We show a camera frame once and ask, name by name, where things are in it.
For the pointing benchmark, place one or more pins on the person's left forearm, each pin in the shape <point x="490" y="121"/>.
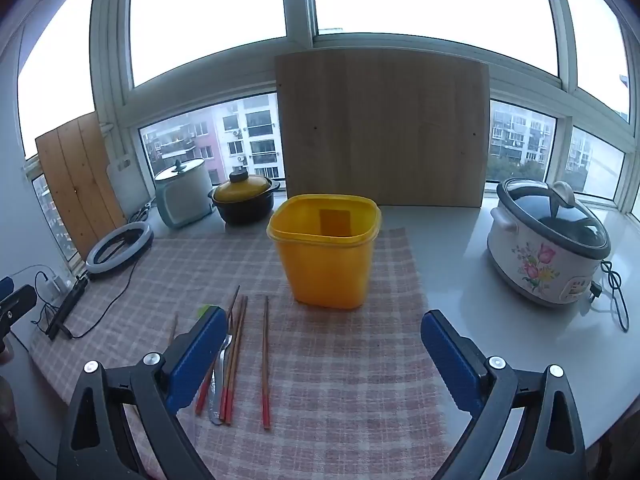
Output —
<point x="5" y="405"/>

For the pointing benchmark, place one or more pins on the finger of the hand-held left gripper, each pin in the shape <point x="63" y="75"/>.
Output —
<point x="5" y="287"/>
<point x="20" y="302"/>

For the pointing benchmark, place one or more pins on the green plastic spoon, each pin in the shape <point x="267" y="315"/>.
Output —
<point x="204" y="311"/>

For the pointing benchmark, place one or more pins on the yellow plastic container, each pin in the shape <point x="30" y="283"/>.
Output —
<point x="325" y="270"/>

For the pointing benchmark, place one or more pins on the orange plank board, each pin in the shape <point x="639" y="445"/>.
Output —
<point x="75" y="185"/>

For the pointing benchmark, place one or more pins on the metal fork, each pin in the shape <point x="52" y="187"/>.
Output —
<point x="217" y="385"/>

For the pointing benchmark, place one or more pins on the large pale wooden board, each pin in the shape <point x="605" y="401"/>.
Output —
<point x="380" y="130"/>

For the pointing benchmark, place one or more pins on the floral white slow cooker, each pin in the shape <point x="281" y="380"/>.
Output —
<point x="530" y="255"/>

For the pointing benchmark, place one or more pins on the black light stand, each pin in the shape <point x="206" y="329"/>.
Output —
<point x="67" y="310"/>

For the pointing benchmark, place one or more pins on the white cutting board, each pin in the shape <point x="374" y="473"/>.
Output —
<point x="125" y="185"/>

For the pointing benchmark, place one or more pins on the black pot with yellow lid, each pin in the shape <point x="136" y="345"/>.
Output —
<point x="245" y="207"/>

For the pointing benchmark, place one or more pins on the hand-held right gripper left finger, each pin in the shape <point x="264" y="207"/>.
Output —
<point x="197" y="360"/>

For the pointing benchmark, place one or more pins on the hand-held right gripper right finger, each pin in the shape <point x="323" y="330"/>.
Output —
<point x="447" y="360"/>

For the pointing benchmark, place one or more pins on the white cooker with glass lid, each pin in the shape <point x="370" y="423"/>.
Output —
<point x="185" y="200"/>

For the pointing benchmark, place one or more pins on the pink plaid cloth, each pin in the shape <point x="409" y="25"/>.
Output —
<point x="350" y="385"/>

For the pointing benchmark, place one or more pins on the scissors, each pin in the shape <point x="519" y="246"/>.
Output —
<point x="145" y="210"/>

